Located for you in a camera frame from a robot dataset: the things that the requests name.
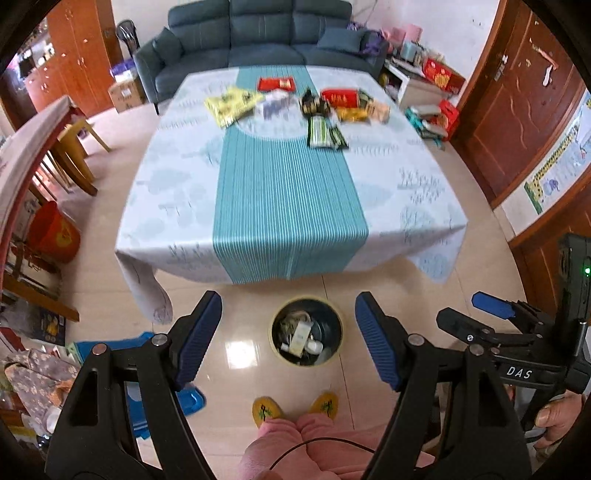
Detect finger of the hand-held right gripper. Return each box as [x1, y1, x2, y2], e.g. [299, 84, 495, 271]
[472, 292, 557, 334]
[436, 308, 506, 346]

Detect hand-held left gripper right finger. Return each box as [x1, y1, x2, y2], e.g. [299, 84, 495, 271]
[355, 292, 532, 480]

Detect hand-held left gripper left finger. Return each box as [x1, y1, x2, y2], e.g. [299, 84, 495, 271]
[45, 291, 223, 480]

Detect dark round trash bin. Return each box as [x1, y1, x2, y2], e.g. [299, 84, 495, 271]
[270, 298, 343, 367]

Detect cream yellow carton box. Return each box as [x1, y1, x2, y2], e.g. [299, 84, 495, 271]
[290, 320, 313, 357]

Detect green striped packet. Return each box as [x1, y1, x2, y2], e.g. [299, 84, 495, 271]
[328, 124, 350, 151]
[307, 116, 331, 148]

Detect yellow snack packet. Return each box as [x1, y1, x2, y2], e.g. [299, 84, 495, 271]
[335, 106, 371, 125]

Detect yellow green packet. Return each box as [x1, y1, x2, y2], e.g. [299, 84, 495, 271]
[204, 88, 265, 129]

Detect red rectangular box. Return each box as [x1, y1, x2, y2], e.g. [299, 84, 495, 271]
[321, 89, 360, 108]

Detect black gold packet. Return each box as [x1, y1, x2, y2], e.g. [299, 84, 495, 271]
[300, 88, 331, 116]

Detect red snack packet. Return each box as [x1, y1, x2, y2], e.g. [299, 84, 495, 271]
[257, 76, 296, 93]

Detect person's right hand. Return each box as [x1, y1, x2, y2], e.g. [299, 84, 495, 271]
[533, 392, 590, 459]

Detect yellow slipper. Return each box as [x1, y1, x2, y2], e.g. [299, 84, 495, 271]
[308, 391, 339, 420]
[252, 396, 283, 428]

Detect blue plastic stool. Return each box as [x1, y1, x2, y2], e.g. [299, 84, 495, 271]
[74, 331, 206, 440]

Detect person's legs in pink pants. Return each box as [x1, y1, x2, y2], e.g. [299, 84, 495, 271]
[238, 413, 435, 480]

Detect dark blue box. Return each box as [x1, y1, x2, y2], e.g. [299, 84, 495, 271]
[34, 305, 68, 345]

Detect floral patterned cloth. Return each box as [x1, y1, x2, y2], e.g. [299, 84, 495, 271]
[4, 348, 82, 426]

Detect teal white tree-print tablecloth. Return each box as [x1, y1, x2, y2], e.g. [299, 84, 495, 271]
[115, 65, 468, 324]

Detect red bucket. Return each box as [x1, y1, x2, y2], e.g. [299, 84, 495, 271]
[27, 200, 82, 265]

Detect small red gift box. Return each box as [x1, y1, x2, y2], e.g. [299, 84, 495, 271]
[436, 99, 461, 142]

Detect teal grey stepper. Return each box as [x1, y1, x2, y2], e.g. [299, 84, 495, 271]
[405, 105, 447, 149]

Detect brown wooden door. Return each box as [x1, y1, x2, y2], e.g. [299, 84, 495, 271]
[450, 0, 581, 209]

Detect yellow wooden chair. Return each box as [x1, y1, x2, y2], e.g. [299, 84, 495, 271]
[51, 117, 112, 195]

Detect large red gift box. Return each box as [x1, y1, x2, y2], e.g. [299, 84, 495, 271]
[422, 58, 467, 96]

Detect white low cabinet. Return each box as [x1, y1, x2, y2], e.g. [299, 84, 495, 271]
[383, 60, 426, 105]

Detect brown cardboard box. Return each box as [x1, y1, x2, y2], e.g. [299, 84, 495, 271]
[108, 76, 147, 114]

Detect wooden dining table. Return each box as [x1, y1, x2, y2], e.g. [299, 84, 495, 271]
[0, 95, 87, 241]

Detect purple packet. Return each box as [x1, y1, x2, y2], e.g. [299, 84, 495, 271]
[110, 62, 139, 82]

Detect pink gift box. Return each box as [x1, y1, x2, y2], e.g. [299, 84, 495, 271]
[383, 25, 424, 48]

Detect purple bag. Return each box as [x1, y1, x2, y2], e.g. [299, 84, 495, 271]
[353, 23, 389, 59]

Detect dark teal cushion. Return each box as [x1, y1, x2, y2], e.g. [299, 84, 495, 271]
[152, 28, 185, 64]
[316, 28, 363, 53]

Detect dark teal sofa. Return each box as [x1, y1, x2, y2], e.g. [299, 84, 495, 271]
[134, 0, 389, 116]

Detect wooden cabinet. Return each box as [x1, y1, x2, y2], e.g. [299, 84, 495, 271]
[14, 0, 119, 125]

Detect black standing fan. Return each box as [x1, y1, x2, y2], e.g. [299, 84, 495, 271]
[116, 19, 140, 52]

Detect black cable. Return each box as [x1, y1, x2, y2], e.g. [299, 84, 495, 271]
[270, 438, 378, 472]

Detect colourful wall poster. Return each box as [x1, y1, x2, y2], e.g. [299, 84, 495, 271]
[524, 90, 591, 216]

